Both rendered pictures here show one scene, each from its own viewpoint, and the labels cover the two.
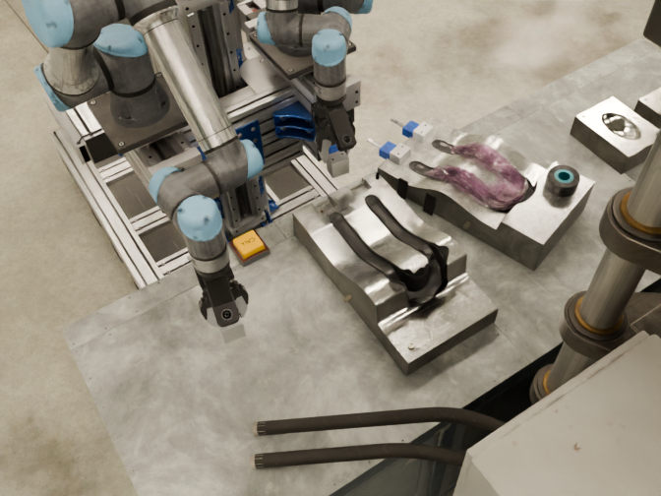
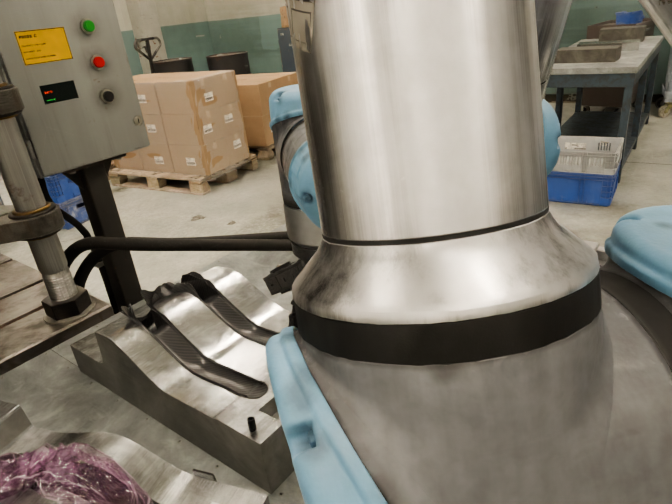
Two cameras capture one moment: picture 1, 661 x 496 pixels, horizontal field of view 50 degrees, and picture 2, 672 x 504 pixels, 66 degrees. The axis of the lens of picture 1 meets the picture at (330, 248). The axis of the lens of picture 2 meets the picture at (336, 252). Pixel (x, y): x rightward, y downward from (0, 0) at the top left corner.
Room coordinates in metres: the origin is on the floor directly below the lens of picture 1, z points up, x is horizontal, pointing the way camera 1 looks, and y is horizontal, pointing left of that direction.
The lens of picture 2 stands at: (1.80, -0.18, 1.37)
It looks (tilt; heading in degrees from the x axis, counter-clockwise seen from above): 25 degrees down; 160
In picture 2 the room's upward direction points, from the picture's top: 6 degrees counter-clockwise
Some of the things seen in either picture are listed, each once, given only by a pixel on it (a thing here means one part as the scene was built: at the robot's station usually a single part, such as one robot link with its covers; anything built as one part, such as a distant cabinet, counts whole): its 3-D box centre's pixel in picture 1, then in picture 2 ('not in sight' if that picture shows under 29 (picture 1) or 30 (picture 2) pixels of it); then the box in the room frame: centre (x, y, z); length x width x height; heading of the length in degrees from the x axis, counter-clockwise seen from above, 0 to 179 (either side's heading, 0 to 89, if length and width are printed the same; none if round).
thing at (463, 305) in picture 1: (390, 260); (213, 344); (1.02, -0.14, 0.87); 0.50 x 0.26 x 0.14; 30
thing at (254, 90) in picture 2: not in sight; (238, 115); (-4.00, 0.95, 0.37); 1.20 x 0.82 x 0.74; 42
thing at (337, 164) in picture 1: (330, 152); not in sight; (1.34, -0.02, 0.93); 0.13 x 0.05 x 0.05; 21
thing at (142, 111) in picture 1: (136, 93); not in sight; (1.43, 0.47, 1.09); 0.15 x 0.15 x 0.10
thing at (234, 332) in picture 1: (224, 310); not in sight; (0.86, 0.24, 0.93); 0.13 x 0.05 x 0.05; 21
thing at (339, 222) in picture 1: (390, 241); (208, 326); (1.04, -0.15, 0.92); 0.35 x 0.16 x 0.09; 30
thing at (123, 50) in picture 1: (121, 56); not in sight; (1.43, 0.48, 1.20); 0.13 x 0.12 x 0.14; 124
